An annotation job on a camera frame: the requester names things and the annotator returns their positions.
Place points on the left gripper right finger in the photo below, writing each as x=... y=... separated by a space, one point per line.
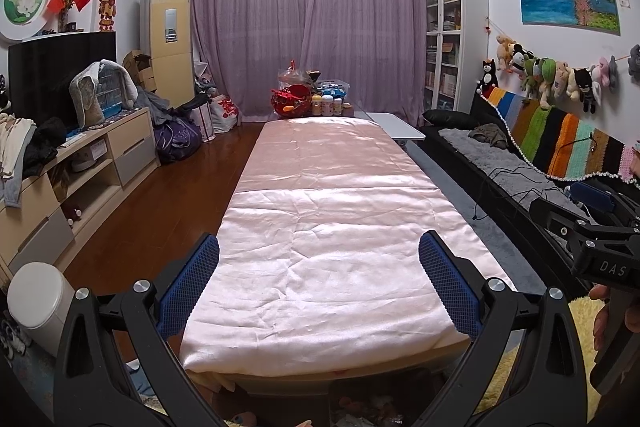
x=546 y=385

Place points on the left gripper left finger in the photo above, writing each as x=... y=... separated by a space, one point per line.
x=92 y=386

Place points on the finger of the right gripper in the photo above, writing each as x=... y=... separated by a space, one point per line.
x=559 y=221
x=591 y=196

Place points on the white round trash bin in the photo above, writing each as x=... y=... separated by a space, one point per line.
x=39 y=298

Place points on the striped knitted blanket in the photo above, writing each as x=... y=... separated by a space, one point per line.
x=559 y=144

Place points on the black sofa bed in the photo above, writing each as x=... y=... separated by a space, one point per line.
x=475 y=151

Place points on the wooden tv cabinet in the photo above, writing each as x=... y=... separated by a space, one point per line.
x=90 y=176

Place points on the small white side table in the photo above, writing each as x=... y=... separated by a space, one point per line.
x=396 y=128

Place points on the white bookshelf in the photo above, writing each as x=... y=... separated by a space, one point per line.
x=456 y=47

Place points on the pink satin tablecloth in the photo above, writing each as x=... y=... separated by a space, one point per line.
x=319 y=270

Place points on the purple bag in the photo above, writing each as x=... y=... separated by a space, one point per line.
x=176 y=140

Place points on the red basket with items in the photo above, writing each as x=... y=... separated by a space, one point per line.
x=293 y=101

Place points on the purple curtain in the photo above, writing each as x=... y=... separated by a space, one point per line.
x=376 y=46

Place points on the black television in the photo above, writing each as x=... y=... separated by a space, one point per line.
x=41 y=70

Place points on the beige standing air conditioner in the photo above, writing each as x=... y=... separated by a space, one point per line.
x=165 y=35

